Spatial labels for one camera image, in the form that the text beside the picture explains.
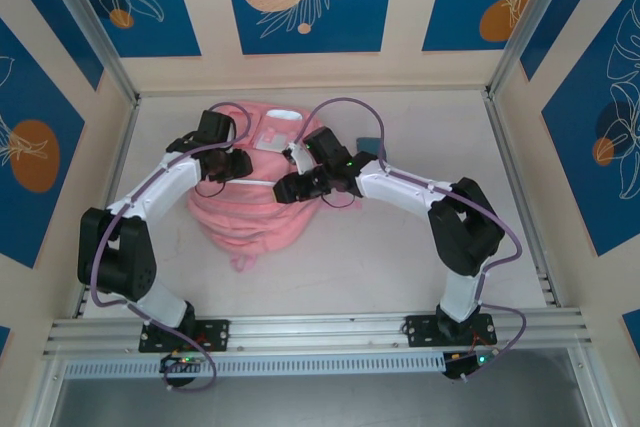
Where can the small teal notebook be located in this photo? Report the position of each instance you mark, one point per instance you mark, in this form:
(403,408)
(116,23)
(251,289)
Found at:
(367,143)

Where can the pink student backpack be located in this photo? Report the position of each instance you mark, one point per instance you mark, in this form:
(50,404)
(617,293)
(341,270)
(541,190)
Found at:
(250,217)

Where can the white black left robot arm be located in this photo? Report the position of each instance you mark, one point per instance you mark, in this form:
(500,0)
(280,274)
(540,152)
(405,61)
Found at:
(160,187)

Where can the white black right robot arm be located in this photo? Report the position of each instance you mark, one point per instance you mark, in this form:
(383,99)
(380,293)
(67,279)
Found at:
(405,187)

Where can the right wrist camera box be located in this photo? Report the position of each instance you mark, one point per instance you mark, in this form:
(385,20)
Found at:
(301,158)

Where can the aluminium side rail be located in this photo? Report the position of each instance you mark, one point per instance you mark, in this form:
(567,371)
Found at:
(501,137)
(122,147)

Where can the aluminium mounting rail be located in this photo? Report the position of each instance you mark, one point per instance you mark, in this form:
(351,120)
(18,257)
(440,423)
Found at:
(310,329)

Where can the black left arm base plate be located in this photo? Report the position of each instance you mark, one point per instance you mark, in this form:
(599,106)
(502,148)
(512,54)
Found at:
(215,334)

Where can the aluminium frame post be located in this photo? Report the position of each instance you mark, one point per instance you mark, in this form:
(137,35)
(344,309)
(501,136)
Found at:
(530,22)
(90,32)

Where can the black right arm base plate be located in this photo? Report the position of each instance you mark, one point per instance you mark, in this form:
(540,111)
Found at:
(422,329)

